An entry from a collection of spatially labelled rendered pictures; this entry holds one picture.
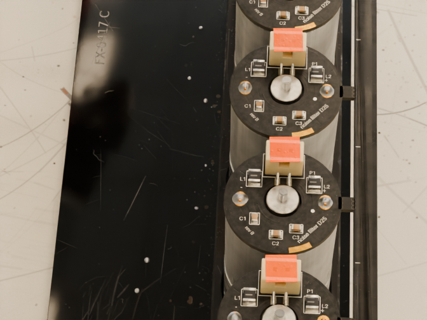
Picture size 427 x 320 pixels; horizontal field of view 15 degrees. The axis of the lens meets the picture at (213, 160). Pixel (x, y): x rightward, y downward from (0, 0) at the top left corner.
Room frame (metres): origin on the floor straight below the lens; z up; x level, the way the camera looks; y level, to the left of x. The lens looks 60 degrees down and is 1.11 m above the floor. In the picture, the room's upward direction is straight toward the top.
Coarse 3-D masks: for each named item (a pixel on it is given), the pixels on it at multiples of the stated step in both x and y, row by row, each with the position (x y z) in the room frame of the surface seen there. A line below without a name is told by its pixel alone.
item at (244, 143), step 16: (272, 96) 0.19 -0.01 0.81; (288, 96) 0.19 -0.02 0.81; (240, 128) 0.19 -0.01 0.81; (336, 128) 0.19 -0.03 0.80; (240, 144) 0.19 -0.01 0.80; (256, 144) 0.18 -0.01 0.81; (304, 144) 0.18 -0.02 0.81; (320, 144) 0.18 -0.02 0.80; (240, 160) 0.19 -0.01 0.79; (320, 160) 0.18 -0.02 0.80
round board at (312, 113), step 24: (264, 48) 0.20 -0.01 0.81; (312, 48) 0.20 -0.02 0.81; (240, 72) 0.20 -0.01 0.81; (264, 72) 0.20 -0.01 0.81; (288, 72) 0.20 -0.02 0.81; (312, 72) 0.20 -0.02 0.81; (336, 72) 0.20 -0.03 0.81; (240, 96) 0.19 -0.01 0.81; (264, 96) 0.19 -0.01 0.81; (312, 96) 0.19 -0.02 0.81; (336, 96) 0.19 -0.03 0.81; (240, 120) 0.19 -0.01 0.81; (264, 120) 0.19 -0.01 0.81; (288, 120) 0.19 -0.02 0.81; (312, 120) 0.19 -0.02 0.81
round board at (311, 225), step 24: (240, 168) 0.17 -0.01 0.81; (264, 168) 0.17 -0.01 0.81; (312, 168) 0.17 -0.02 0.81; (264, 192) 0.17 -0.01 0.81; (312, 192) 0.17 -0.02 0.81; (336, 192) 0.17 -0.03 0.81; (240, 216) 0.16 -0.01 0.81; (264, 216) 0.16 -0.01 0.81; (312, 216) 0.16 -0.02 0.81; (336, 216) 0.16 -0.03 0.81; (264, 240) 0.16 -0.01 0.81; (288, 240) 0.16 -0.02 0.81; (312, 240) 0.16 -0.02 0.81
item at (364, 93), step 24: (360, 0) 0.22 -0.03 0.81; (360, 24) 0.21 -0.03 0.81; (360, 48) 0.20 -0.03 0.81; (360, 72) 0.20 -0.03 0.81; (360, 96) 0.19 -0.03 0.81; (360, 120) 0.19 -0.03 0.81; (360, 144) 0.18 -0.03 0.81; (360, 168) 0.17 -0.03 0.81; (360, 192) 0.17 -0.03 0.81; (360, 216) 0.16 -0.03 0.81; (360, 240) 0.16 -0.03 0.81; (360, 264) 0.15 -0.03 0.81; (360, 288) 0.14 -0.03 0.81; (360, 312) 0.14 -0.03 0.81
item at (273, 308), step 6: (276, 306) 0.14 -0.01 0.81; (282, 306) 0.14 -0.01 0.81; (264, 312) 0.14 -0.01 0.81; (270, 312) 0.14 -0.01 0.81; (288, 312) 0.14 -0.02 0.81; (264, 318) 0.14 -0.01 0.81; (270, 318) 0.14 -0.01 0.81; (288, 318) 0.14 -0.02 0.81; (294, 318) 0.14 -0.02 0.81; (324, 318) 0.14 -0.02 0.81
